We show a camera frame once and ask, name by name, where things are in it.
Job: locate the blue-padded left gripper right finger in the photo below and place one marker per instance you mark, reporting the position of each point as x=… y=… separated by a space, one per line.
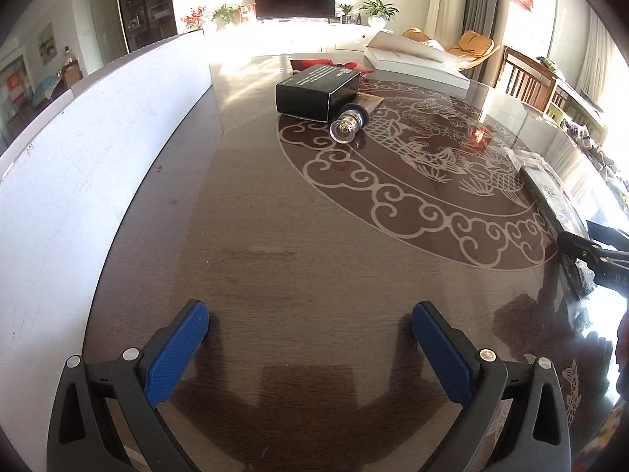
x=534 y=436

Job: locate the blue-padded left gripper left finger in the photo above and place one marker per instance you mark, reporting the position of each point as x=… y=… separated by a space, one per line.
x=82 y=435

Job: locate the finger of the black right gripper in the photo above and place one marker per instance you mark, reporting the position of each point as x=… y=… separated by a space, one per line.
x=608 y=235
x=585 y=250

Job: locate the phone case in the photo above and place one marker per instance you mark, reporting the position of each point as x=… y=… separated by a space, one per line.
x=559 y=211

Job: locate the clear cap cosmetic bottle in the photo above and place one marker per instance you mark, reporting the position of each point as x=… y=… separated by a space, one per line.
x=353 y=117

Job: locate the black odor removing bar box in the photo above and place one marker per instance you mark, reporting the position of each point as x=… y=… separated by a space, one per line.
x=317 y=93

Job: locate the red pouch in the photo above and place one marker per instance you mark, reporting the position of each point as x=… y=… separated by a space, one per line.
x=298 y=65

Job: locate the person's hand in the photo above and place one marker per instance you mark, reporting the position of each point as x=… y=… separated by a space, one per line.
x=622 y=355

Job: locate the wooden chair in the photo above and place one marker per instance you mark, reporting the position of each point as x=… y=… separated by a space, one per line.
x=526 y=79

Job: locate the orange lounge chair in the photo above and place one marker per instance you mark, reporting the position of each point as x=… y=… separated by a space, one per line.
x=472 y=48

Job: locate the white flat box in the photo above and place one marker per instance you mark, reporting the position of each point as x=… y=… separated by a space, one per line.
x=398 y=55

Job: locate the white storage box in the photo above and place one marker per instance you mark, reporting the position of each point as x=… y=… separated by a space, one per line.
x=66 y=184

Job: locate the green potted plant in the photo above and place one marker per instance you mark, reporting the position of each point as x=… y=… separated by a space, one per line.
x=379 y=13

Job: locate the dining table with chairs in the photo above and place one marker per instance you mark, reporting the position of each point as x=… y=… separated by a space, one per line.
x=52 y=87

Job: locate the black television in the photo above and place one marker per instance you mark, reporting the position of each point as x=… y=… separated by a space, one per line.
x=295 y=0

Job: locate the green plant by flowers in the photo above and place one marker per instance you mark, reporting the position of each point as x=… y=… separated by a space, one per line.
x=227 y=14

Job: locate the red flower arrangement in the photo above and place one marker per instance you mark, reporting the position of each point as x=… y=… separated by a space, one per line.
x=196 y=18

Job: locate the dark display cabinet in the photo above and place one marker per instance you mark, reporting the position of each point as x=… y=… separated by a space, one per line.
x=146 y=21

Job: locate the framed wall painting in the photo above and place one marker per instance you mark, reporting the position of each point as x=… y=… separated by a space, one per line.
x=47 y=45

